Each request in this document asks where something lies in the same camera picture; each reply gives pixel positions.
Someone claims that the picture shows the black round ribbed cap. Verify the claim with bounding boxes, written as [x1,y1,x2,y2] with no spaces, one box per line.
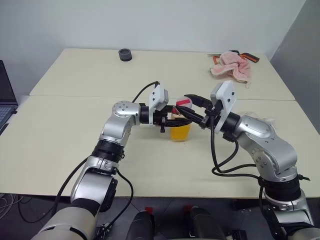
[118,48,133,63]

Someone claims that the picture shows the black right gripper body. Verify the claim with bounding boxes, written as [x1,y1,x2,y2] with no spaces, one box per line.
[199,99,224,131]

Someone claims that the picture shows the orange black handled tool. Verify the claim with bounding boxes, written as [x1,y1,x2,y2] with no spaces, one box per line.
[206,49,261,66]

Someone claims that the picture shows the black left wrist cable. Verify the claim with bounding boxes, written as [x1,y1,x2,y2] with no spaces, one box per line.
[131,80,161,103]

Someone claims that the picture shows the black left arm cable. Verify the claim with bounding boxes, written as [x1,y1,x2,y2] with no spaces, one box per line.
[53,158,135,230]

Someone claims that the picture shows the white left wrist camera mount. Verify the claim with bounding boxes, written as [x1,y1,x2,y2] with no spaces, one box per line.
[148,84,170,127]

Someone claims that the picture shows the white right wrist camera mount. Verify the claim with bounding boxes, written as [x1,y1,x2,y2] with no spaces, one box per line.
[210,80,236,135]

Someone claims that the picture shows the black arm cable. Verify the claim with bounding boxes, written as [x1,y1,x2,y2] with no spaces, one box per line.
[53,158,135,230]
[210,109,266,208]

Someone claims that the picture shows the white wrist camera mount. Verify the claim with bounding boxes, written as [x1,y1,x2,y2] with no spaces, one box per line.
[210,80,236,135]
[148,84,170,127]

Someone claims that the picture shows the dark rounded shape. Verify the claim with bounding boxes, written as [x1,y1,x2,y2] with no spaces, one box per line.
[188,206,224,240]
[131,210,156,240]

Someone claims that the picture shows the dark laptop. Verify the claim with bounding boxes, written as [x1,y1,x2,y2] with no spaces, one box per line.
[0,59,20,136]

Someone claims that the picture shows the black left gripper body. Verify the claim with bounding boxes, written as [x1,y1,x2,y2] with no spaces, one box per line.
[152,106,176,134]

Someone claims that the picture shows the orange juice cup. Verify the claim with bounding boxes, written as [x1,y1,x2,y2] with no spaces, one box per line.
[169,107,193,143]

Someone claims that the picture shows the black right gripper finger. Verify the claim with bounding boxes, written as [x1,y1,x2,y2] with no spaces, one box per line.
[183,93,212,109]
[174,106,204,126]

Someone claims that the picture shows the pink crumpled towel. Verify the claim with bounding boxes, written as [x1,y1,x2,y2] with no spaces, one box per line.
[209,50,252,89]

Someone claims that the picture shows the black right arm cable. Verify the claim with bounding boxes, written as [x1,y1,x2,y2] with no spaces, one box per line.
[210,109,266,208]

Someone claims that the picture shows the pale bottle cap red stripe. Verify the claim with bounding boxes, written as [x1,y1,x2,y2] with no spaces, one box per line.
[176,97,194,112]

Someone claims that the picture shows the white floor cables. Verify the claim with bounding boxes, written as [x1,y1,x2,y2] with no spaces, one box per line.
[0,191,26,221]

